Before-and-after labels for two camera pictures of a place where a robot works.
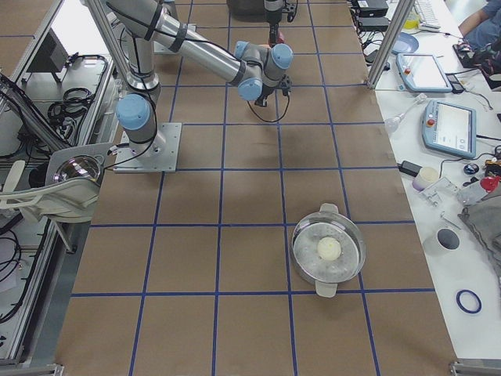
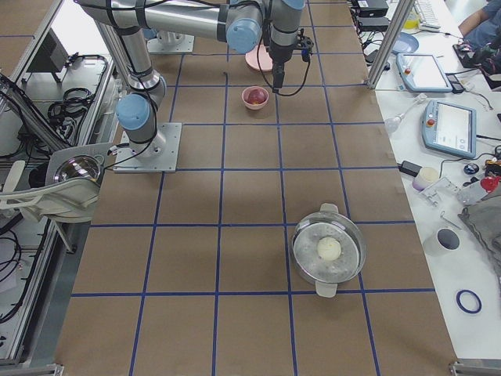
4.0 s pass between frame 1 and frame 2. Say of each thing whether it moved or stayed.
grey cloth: stayed
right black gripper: moved
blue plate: stayed
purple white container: stayed
